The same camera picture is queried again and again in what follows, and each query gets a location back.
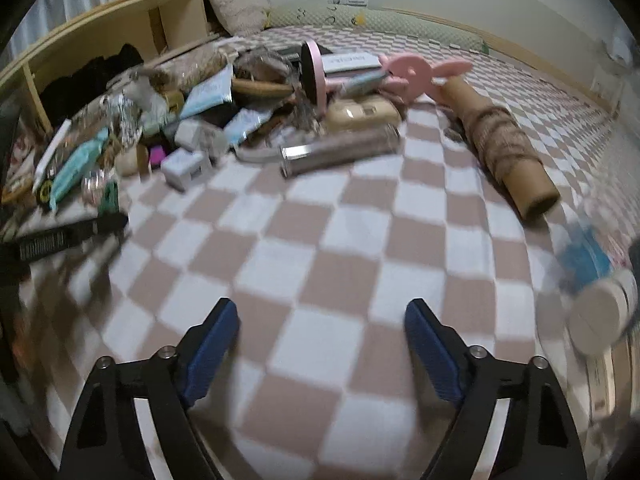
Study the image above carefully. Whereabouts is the round cream item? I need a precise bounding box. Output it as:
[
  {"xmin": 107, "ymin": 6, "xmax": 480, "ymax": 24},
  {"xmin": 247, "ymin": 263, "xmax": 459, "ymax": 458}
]
[{"xmin": 116, "ymin": 147, "xmax": 151, "ymax": 176}]

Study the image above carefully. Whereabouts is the gold computer mouse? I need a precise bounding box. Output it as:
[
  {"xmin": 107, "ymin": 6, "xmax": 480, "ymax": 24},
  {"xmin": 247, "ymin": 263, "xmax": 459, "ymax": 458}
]
[{"xmin": 325, "ymin": 95, "xmax": 403, "ymax": 133}]

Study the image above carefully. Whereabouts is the white flat stick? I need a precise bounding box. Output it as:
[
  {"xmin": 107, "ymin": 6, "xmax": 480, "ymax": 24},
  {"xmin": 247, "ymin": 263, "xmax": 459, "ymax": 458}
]
[{"xmin": 32, "ymin": 119, "xmax": 73, "ymax": 196}]

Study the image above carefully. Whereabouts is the wooden shelf unit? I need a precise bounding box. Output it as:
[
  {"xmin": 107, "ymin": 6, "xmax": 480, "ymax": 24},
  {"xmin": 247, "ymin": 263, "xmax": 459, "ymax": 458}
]
[{"xmin": 0, "ymin": 0, "xmax": 216, "ymax": 136}]

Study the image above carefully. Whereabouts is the face mask packet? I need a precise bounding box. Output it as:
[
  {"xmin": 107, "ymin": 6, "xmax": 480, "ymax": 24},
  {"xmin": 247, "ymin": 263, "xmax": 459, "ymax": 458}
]
[
  {"xmin": 180, "ymin": 65, "xmax": 236, "ymax": 118},
  {"xmin": 222, "ymin": 107, "xmax": 273, "ymax": 146}
]

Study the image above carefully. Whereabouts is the crinkled clear plastic bag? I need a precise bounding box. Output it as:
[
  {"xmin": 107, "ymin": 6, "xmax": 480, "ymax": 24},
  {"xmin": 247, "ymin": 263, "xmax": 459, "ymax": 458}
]
[{"xmin": 100, "ymin": 92, "xmax": 146, "ymax": 146}]

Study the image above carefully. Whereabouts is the green bolster pillow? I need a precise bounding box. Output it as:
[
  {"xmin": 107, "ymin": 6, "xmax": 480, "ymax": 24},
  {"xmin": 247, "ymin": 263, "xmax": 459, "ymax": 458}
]
[{"xmin": 267, "ymin": 2, "xmax": 488, "ymax": 53}]

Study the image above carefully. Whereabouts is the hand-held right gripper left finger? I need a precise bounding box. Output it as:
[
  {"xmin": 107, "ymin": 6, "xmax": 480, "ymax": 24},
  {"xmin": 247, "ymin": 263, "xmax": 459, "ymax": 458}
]
[{"xmin": 59, "ymin": 297, "xmax": 241, "ymax": 480}]

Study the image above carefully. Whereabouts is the boxed plush toy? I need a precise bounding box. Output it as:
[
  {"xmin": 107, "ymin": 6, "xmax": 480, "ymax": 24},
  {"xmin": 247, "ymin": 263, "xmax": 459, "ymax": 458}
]
[{"xmin": 0, "ymin": 125, "xmax": 41, "ymax": 201}]

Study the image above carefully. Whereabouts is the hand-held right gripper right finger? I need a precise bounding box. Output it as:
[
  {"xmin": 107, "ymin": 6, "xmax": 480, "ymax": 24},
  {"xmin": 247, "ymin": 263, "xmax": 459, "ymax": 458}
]
[{"xmin": 404, "ymin": 297, "xmax": 588, "ymax": 480}]

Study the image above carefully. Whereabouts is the white jar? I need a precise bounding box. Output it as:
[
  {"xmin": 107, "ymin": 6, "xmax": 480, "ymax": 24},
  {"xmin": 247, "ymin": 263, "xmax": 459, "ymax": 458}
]
[{"xmin": 567, "ymin": 267, "xmax": 640, "ymax": 356}]

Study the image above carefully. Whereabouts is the green hair clip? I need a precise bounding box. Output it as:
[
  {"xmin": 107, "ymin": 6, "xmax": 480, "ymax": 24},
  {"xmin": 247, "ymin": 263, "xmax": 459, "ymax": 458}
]
[{"xmin": 100, "ymin": 180, "xmax": 121, "ymax": 213}]

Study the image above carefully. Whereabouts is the black cloth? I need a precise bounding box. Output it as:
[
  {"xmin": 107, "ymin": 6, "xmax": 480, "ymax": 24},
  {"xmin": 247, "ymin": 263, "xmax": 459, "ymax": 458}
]
[{"xmin": 39, "ymin": 44, "xmax": 146, "ymax": 116}]

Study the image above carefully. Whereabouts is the rose gold tube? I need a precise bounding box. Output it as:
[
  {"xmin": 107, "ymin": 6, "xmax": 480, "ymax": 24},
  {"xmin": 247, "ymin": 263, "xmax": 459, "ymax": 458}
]
[{"xmin": 280, "ymin": 125, "xmax": 401, "ymax": 178}]

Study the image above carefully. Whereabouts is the cardboard tube with rope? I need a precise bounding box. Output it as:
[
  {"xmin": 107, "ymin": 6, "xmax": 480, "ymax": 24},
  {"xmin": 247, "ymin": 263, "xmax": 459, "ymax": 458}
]
[{"xmin": 435, "ymin": 80, "xmax": 561, "ymax": 221}]

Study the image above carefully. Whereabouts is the pink rabbit-shaped holder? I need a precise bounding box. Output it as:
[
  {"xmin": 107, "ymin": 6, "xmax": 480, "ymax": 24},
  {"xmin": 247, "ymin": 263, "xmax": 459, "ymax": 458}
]
[{"xmin": 377, "ymin": 52, "xmax": 473, "ymax": 93}]

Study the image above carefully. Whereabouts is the white fluffy pillow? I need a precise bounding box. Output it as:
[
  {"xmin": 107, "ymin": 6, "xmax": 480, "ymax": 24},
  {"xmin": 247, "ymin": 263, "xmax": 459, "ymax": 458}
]
[{"xmin": 202, "ymin": 0, "xmax": 273, "ymax": 36}]

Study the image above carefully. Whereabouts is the brown wooden brush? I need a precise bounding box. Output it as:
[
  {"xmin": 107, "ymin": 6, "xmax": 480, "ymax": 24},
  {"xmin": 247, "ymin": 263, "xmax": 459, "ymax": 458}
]
[{"xmin": 232, "ymin": 77, "xmax": 293, "ymax": 106}]

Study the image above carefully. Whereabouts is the teal packet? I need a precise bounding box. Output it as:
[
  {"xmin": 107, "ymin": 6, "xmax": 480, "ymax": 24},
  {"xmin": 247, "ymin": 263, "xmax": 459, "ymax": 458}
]
[{"xmin": 47, "ymin": 127, "xmax": 111, "ymax": 211}]

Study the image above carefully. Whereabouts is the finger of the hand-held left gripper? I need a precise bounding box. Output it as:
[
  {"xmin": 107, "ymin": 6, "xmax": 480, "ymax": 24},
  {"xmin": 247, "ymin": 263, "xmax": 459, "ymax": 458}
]
[{"xmin": 17, "ymin": 212, "xmax": 131, "ymax": 263}]

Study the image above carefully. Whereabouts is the checkered blanket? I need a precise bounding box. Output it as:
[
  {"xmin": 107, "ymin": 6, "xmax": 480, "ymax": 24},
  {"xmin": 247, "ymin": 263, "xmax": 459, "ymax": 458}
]
[{"xmin": 0, "ymin": 25, "xmax": 640, "ymax": 480}]

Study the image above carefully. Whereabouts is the blue plastic packet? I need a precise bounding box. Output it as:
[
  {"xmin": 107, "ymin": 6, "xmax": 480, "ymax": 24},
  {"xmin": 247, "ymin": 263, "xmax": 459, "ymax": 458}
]
[{"xmin": 557, "ymin": 225, "xmax": 613, "ymax": 291}]

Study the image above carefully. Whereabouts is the pink round mirror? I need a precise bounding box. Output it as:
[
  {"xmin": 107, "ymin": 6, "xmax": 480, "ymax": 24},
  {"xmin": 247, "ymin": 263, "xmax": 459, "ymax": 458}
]
[{"xmin": 300, "ymin": 40, "xmax": 333, "ymax": 111}]

